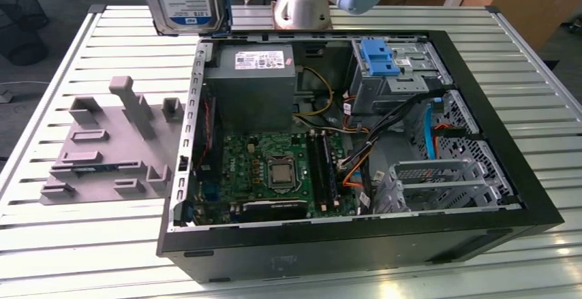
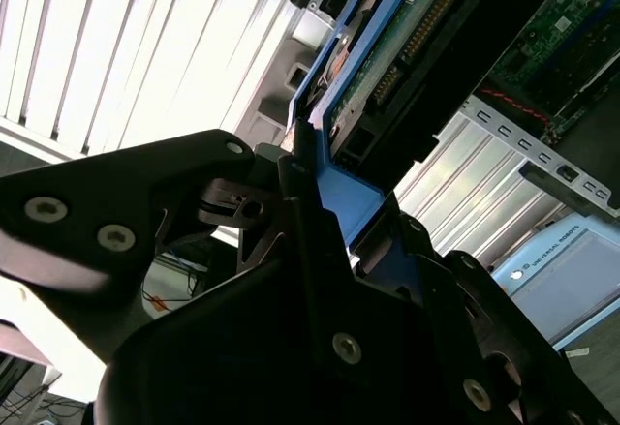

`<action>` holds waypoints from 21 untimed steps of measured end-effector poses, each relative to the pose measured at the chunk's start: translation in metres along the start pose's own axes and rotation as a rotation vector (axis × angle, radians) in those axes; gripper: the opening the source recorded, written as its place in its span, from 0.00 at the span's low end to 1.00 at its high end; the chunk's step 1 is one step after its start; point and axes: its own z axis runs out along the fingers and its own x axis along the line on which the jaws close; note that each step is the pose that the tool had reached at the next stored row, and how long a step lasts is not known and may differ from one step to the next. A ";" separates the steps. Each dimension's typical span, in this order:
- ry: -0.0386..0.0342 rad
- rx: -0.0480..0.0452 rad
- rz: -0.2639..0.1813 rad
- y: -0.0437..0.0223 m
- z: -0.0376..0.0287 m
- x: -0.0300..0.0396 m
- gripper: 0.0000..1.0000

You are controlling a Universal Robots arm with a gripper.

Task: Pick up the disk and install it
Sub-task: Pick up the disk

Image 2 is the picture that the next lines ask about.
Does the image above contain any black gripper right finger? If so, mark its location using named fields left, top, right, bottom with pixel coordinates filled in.
left=357, top=192, right=620, bottom=425

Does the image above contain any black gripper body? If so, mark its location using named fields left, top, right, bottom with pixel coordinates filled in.
left=91, top=259, right=485, bottom=425

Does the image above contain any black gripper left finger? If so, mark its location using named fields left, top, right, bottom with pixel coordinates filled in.
left=0, top=122, right=378, bottom=377

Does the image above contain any hard disk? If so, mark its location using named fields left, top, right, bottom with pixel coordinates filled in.
left=289, top=0, right=510, bottom=271

